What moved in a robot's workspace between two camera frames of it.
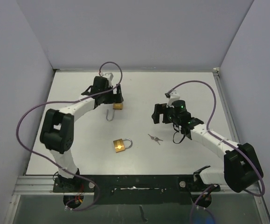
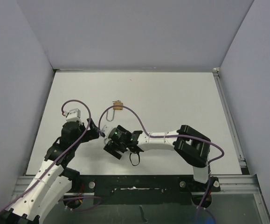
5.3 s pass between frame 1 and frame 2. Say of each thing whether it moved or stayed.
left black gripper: moved
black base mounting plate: stayed
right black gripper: moved
